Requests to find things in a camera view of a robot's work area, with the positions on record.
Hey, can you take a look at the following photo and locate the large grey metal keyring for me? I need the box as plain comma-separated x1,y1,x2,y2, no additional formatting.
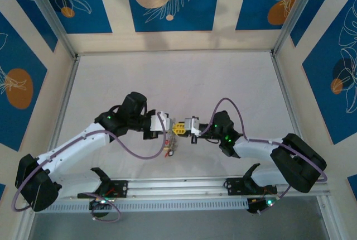
167,136,179,151

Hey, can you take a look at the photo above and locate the right controller board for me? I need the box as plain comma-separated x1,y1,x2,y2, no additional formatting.
247,196,277,214

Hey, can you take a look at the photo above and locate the controller board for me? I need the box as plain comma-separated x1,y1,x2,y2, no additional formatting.
89,196,114,210
247,196,277,214

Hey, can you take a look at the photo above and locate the left controller board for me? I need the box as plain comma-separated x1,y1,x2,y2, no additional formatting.
89,196,114,210

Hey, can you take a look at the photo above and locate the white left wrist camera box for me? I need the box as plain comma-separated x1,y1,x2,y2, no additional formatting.
149,111,173,132

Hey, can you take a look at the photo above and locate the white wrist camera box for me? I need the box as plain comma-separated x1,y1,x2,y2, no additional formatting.
184,116,201,143
149,111,173,132

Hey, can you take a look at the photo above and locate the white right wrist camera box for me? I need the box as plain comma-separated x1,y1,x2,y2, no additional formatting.
184,116,201,143

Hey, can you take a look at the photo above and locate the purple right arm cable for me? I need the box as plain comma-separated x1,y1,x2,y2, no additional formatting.
200,98,329,213

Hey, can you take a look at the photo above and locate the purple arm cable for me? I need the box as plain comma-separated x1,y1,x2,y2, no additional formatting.
11,111,165,223
200,98,329,213

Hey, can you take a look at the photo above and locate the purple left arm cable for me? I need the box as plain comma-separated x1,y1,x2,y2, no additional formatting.
11,111,165,223

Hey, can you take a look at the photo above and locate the aluminium mounting rail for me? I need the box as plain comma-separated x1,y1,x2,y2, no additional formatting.
23,172,331,202

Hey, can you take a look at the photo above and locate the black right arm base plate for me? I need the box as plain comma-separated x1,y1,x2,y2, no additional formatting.
224,177,278,196

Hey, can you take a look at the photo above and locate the aluminium table side rail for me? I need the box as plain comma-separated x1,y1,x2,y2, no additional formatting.
49,55,81,157
270,51,315,174

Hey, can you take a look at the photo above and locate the white slotted cable duct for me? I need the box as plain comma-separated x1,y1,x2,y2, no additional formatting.
36,198,249,213

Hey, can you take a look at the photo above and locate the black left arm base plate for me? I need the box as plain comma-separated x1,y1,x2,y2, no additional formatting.
77,180,128,199

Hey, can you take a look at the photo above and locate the aluminium frame post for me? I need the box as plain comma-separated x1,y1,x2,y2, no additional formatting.
11,209,38,240
19,0,79,59
272,0,326,56
315,195,340,240

